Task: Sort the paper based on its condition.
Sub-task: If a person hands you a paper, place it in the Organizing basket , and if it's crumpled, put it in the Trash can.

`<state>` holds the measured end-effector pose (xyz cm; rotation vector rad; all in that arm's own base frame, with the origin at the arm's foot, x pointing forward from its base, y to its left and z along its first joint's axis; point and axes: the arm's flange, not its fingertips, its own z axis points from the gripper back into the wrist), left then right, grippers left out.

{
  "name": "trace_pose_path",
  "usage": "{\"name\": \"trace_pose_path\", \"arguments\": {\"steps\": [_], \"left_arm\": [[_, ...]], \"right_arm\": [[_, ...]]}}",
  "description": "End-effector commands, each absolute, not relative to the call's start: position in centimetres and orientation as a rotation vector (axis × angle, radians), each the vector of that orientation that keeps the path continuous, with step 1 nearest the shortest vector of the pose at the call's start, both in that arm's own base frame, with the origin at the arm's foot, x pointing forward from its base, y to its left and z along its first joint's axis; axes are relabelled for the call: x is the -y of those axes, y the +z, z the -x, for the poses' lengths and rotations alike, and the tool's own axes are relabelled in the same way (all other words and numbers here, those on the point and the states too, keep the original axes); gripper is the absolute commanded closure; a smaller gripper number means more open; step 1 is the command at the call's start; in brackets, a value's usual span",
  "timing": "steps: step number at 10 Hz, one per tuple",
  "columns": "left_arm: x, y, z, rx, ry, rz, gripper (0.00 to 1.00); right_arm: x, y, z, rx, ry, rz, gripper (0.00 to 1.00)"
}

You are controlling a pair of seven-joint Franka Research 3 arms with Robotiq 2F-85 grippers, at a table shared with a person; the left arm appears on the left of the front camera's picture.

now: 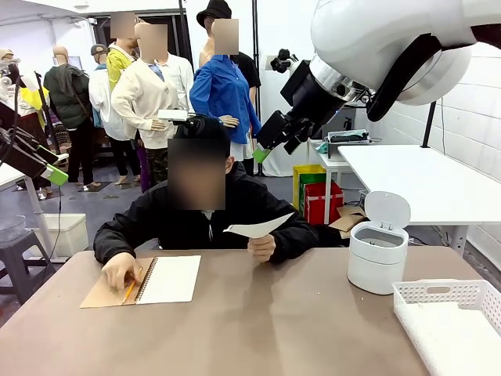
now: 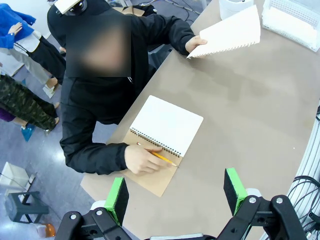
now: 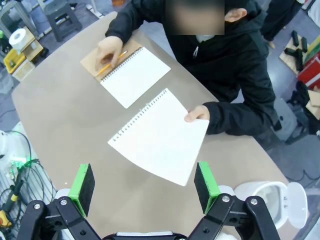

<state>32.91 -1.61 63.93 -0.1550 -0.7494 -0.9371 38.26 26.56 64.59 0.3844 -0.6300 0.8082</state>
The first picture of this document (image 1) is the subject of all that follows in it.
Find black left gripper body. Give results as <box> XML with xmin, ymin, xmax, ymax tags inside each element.
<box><xmin>0</xmin><ymin>128</ymin><xmax>48</xmax><ymax>178</ymax></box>

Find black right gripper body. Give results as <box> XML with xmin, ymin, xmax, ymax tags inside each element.
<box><xmin>280</xmin><ymin>60</ymin><xmax>349</xmax><ymax>136</ymax></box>

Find white paper sheet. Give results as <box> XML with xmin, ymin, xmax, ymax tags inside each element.
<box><xmin>222</xmin><ymin>212</ymin><xmax>294</xmax><ymax>239</ymax></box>

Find yellow pencil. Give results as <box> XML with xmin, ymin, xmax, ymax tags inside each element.
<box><xmin>121</xmin><ymin>266</ymin><xmax>143</xmax><ymax>305</ymax></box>

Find spiral notebook brown cover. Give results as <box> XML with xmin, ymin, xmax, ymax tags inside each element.
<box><xmin>79</xmin><ymin>255</ymin><xmax>202</xmax><ymax>309</ymax></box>

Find person's right forearm black sleeve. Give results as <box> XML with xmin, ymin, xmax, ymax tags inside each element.
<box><xmin>93</xmin><ymin>221</ymin><xmax>157</xmax><ymax>266</ymax></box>

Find person's left forearm black sleeve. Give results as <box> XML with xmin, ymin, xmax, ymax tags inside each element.
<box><xmin>269</xmin><ymin>219</ymin><xmax>321</xmax><ymax>264</ymax></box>

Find person's right hand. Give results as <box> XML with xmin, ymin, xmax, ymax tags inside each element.
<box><xmin>102</xmin><ymin>252</ymin><xmax>138</xmax><ymax>294</ymax></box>

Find person's left hand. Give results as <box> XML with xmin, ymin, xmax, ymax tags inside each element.
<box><xmin>247</xmin><ymin>233</ymin><xmax>277</xmax><ymax>263</ymax></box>

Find white desk with leg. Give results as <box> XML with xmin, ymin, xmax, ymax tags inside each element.
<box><xmin>0</xmin><ymin>161</ymin><xmax>56</xmax><ymax>260</ymax></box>

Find yellow green bag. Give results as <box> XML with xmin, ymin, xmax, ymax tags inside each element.
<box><xmin>292</xmin><ymin>163</ymin><xmax>328</xmax><ymax>221</ymax></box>

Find small white side table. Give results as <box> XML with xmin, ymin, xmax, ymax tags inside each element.
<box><xmin>308</xmin><ymin>139</ymin><xmax>353</xmax><ymax>226</ymax></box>

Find grey box with teal cloth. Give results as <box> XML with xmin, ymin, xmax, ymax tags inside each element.
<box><xmin>326</xmin><ymin>129</ymin><xmax>371</xmax><ymax>160</ymax></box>

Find yellow white clothed mannequin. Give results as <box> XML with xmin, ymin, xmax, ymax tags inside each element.
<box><xmin>0</xmin><ymin>47</ymin><xmax>54</xmax><ymax>197</ymax></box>

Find black backdrop pole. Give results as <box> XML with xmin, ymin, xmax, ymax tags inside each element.
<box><xmin>251</xmin><ymin>0</ymin><xmax>264</xmax><ymax>176</ymax></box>

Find white storage box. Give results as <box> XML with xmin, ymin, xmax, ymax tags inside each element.
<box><xmin>33</xmin><ymin>213</ymin><xmax>89</xmax><ymax>259</ymax></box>

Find dark green jacket mannequin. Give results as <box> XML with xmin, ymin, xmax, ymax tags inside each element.
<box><xmin>42</xmin><ymin>45</ymin><xmax>102</xmax><ymax>188</ymax></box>

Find black t-shirt mannequin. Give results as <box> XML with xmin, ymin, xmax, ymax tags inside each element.
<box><xmin>230</xmin><ymin>50</ymin><xmax>262</xmax><ymax>175</ymax></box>

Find blue shirt mannequin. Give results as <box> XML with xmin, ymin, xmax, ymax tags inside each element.
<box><xmin>189</xmin><ymin>17</ymin><xmax>263</xmax><ymax>161</ymax></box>

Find black cap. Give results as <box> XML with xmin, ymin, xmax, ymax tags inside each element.
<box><xmin>174</xmin><ymin>116</ymin><xmax>232</xmax><ymax>143</ymax></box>

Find clear plastic bowl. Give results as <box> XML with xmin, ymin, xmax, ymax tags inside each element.
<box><xmin>0</xmin><ymin>214</ymin><xmax>27</xmax><ymax>242</ymax></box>

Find white shirt capped mannequin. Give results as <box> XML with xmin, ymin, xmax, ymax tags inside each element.
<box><xmin>88</xmin><ymin>44</ymin><xmax>138</xmax><ymax>186</ymax></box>

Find person torso black jacket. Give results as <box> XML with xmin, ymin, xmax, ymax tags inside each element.
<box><xmin>128</xmin><ymin>158</ymin><xmax>314</xmax><ymax>251</ymax></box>

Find grey plastic stool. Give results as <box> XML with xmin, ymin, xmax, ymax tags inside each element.
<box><xmin>0</xmin><ymin>229</ymin><xmax>56</xmax><ymax>305</ymax></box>

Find brown cardboard pieces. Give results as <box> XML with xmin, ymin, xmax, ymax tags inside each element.
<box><xmin>328</xmin><ymin>205</ymin><xmax>368</xmax><ymax>239</ymax></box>

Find yellow jacket mannequin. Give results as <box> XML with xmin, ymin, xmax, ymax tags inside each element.
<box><xmin>105</xmin><ymin>11</ymin><xmax>139</xmax><ymax>92</ymax></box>

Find cream cardigan mannequin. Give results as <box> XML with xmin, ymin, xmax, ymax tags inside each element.
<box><xmin>110</xmin><ymin>21</ymin><xmax>195</xmax><ymax>189</ymax></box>

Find black stand pole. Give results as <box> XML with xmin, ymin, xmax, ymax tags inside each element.
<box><xmin>420</xmin><ymin>99</ymin><xmax>438</xmax><ymax>149</ymax></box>

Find black bucket hat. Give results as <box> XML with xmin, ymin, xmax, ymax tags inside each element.
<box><xmin>196</xmin><ymin>0</ymin><xmax>232</xmax><ymax>28</ymax></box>

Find large white table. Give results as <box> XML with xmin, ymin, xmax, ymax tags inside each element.
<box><xmin>337</xmin><ymin>143</ymin><xmax>501</xmax><ymax>258</ymax></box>

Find white lidded trash bin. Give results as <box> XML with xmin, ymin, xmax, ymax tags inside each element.
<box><xmin>347</xmin><ymin>190</ymin><xmax>411</xmax><ymax>295</ymax></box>

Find white perforated plastic basket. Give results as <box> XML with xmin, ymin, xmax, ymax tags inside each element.
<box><xmin>392</xmin><ymin>278</ymin><xmax>501</xmax><ymax>376</ymax></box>

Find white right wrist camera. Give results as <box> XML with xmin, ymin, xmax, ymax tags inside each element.
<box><xmin>265</xmin><ymin>49</ymin><xmax>303</xmax><ymax>76</ymax></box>

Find white head-mounted camera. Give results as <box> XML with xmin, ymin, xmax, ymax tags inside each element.
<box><xmin>157</xmin><ymin>108</ymin><xmax>205</xmax><ymax>133</ymax></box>

